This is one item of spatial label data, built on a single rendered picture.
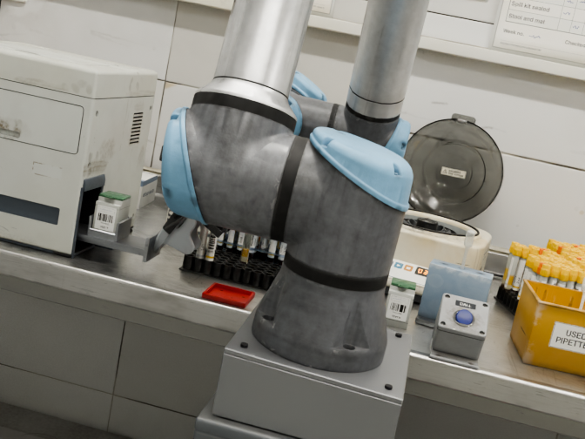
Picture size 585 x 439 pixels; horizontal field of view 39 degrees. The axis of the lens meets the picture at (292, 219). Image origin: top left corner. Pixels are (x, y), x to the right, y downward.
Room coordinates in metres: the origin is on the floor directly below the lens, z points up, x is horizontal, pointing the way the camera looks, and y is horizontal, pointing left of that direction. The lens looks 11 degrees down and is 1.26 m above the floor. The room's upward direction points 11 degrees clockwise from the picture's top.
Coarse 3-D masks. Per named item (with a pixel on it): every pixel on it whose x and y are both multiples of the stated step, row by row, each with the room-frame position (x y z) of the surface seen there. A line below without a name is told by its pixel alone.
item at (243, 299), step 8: (208, 288) 1.22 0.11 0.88; (216, 288) 1.25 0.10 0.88; (224, 288) 1.26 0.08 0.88; (232, 288) 1.26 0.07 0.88; (240, 288) 1.26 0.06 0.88; (208, 296) 1.20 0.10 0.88; (216, 296) 1.19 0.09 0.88; (224, 296) 1.22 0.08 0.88; (232, 296) 1.23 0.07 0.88; (240, 296) 1.24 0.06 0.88; (248, 296) 1.24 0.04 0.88; (232, 304) 1.19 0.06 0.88; (240, 304) 1.19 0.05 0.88
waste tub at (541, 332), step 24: (528, 288) 1.27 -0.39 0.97; (552, 288) 1.32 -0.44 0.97; (528, 312) 1.24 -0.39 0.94; (552, 312) 1.19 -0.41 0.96; (576, 312) 1.19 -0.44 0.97; (528, 336) 1.20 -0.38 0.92; (552, 336) 1.19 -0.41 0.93; (576, 336) 1.19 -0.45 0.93; (528, 360) 1.19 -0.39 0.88; (552, 360) 1.19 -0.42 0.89; (576, 360) 1.19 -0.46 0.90
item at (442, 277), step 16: (432, 272) 1.30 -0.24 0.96; (448, 272) 1.29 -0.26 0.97; (464, 272) 1.29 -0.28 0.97; (480, 272) 1.31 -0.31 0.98; (432, 288) 1.30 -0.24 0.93; (448, 288) 1.29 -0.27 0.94; (464, 288) 1.28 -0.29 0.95; (480, 288) 1.28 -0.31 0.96; (432, 304) 1.30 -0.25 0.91; (416, 320) 1.29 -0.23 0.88; (432, 320) 1.29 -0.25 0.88
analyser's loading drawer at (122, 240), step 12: (84, 228) 1.31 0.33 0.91; (120, 228) 1.28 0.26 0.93; (84, 240) 1.27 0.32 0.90; (96, 240) 1.27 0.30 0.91; (108, 240) 1.26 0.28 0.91; (120, 240) 1.28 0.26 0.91; (132, 240) 1.29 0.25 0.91; (144, 240) 1.31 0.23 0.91; (132, 252) 1.26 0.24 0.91; (144, 252) 1.25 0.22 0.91
